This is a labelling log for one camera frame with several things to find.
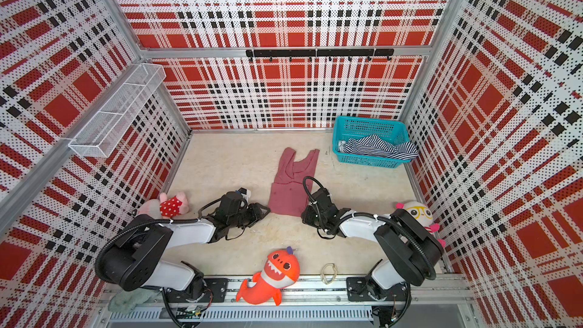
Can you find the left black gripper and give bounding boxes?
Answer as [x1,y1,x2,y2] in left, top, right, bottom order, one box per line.
[228,202,271,229]

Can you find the green cloth rag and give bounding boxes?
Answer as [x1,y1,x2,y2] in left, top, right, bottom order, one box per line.
[108,289,159,314]

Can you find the pink plush toy red dress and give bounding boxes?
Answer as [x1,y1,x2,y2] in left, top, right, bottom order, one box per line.
[137,192,190,220]

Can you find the white wire mesh shelf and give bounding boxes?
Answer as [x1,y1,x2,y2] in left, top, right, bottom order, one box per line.
[69,63,165,158]

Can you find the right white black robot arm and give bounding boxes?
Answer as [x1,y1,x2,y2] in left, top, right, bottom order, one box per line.
[302,176,444,302]

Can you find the red shark plush toy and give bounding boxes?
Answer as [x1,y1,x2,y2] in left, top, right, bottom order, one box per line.
[235,247,301,306]

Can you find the aluminium front rail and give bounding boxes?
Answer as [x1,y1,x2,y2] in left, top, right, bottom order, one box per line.
[97,274,478,327]

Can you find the maroon tank top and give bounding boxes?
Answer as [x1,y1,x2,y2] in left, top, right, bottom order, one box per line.
[268,147,320,217]

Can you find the clear plastic ring loop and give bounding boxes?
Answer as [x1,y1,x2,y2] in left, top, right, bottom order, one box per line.
[319,263,338,285]

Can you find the white plush toy yellow glasses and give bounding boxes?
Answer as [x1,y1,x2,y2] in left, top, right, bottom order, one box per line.
[396,200,446,248]

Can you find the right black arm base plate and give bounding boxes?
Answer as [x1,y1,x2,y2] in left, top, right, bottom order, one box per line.
[346,276,408,302]

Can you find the teal plastic basket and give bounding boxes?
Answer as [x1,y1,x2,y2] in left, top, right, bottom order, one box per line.
[332,116,418,169]

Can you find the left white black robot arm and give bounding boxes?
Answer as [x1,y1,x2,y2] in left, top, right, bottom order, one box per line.
[94,188,270,300]

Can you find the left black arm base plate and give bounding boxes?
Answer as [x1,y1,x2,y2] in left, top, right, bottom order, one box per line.
[165,278,229,303]

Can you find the striped black white tank top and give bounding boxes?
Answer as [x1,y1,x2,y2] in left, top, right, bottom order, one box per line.
[338,135,418,161]

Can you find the black wall hook rail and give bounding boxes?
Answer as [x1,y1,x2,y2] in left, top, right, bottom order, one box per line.
[245,48,395,61]

